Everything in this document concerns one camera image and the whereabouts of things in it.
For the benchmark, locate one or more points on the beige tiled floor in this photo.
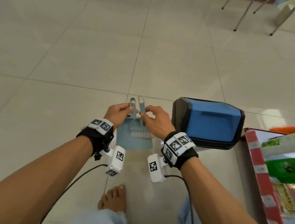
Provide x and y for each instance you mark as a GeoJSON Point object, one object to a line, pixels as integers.
{"type": "Point", "coordinates": [92, 46]}

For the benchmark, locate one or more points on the light blue small brush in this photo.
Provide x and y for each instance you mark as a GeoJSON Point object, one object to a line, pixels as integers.
{"type": "Point", "coordinates": [140, 132]}

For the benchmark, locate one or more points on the green shampoo bottle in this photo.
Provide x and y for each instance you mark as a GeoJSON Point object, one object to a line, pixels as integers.
{"type": "Point", "coordinates": [281, 170]}

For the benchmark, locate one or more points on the person's left hand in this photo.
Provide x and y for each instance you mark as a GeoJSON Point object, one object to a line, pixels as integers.
{"type": "Point", "coordinates": [117, 113]}

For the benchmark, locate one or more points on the person's right forearm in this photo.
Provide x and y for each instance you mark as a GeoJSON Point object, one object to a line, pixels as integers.
{"type": "Point", "coordinates": [212, 198]}

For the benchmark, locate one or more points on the store shelf with red edge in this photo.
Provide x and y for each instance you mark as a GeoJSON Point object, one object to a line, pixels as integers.
{"type": "Point", "coordinates": [258, 166]}

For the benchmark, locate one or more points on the grey metal chair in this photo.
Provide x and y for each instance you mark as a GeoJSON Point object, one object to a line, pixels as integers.
{"type": "Point", "coordinates": [242, 17]}

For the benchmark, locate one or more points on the blue trash bin black rim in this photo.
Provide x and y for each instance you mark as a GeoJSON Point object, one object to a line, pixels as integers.
{"type": "Point", "coordinates": [212, 122]}

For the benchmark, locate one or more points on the person's left forearm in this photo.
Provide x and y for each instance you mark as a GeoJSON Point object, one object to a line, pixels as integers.
{"type": "Point", "coordinates": [46, 175]}

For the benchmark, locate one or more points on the person's left foot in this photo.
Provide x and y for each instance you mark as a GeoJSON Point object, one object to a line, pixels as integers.
{"type": "Point", "coordinates": [113, 198]}

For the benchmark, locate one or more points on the light blue plastic dustpan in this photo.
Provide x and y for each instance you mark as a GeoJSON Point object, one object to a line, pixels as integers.
{"type": "Point", "coordinates": [138, 143]}

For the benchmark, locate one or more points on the person's right hand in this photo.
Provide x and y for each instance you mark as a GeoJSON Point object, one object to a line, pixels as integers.
{"type": "Point", "coordinates": [161, 124]}

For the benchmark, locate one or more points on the tall white bottle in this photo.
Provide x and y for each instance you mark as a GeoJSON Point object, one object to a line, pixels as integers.
{"type": "Point", "coordinates": [281, 147]}

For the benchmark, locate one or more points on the strip of gold sachets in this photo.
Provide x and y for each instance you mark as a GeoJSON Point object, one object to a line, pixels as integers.
{"type": "Point", "coordinates": [285, 198]}

